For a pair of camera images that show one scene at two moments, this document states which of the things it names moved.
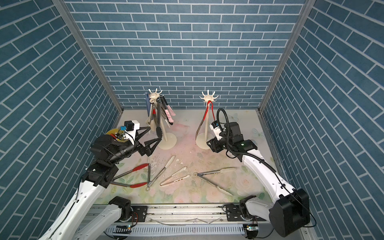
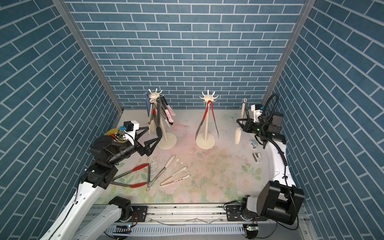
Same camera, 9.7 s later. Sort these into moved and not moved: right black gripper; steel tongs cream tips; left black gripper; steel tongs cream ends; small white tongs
Moved: steel tongs cream ends; right black gripper
Not moved: small white tongs; left black gripper; steel tongs cream tips
